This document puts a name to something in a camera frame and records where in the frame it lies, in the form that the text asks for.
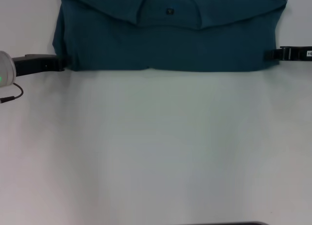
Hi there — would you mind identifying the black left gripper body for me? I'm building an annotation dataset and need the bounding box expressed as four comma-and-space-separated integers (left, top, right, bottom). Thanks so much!
11, 54, 62, 77

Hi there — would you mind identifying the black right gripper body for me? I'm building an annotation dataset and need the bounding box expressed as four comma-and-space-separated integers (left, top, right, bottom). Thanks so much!
279, 46, 312, 62

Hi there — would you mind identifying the teal blue printed t-shirt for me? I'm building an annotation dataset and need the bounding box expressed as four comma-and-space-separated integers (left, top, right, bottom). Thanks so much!
52, 0, 288, 73

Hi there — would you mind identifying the dark grey flat panel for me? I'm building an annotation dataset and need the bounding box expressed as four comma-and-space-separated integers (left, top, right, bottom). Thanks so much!
168, 221, 269, 225

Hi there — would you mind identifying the left gripper cable with plug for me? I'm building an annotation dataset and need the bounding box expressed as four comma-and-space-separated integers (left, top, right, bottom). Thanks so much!
0, 82, 24, 104

